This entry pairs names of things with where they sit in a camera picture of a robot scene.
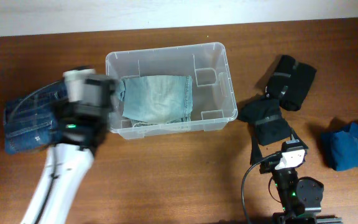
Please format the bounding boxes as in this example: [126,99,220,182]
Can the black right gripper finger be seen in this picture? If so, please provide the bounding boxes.
[290,128,308,150]
[250,135,263,166]

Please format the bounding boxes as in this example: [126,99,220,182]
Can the dark blue jeans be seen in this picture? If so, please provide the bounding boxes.
[3,81,68,154]

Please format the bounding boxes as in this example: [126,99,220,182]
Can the blue shirt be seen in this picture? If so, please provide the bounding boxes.
[321,123,358,171]

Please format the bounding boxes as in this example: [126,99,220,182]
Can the light blue jeans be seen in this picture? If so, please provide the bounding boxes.
[116,75,193,127]

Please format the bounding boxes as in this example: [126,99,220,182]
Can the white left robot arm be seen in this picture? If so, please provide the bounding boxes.
[22,75,116,223]

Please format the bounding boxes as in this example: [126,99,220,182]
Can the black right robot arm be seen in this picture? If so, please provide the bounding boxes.
[241,129,343,224]

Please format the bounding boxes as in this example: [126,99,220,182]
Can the black folded garment lower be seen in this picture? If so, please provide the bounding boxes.
[237,98,291,146]

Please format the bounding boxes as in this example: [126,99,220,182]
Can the black folded garment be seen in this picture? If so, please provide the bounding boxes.
[265,55,317,111]
[237,98,291,146]

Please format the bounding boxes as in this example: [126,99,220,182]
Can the black folded garment upper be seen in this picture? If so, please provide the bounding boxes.
[265,55,317,111]

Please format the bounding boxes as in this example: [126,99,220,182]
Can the clear plastic storage bin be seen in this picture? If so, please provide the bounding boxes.
[105,42,238,139]

